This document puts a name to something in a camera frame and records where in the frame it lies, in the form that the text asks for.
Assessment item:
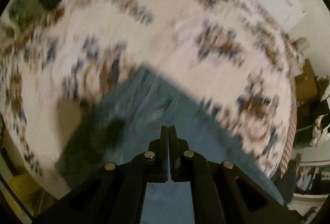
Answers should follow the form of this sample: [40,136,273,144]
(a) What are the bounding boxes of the grey folded cloth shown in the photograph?
[9,0,46,31]

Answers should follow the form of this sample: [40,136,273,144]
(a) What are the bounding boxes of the blue denim pants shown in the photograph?
[57,68,283,223]

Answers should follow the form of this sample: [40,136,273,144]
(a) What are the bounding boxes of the floral white bed sheet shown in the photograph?
[1,0,296,198]

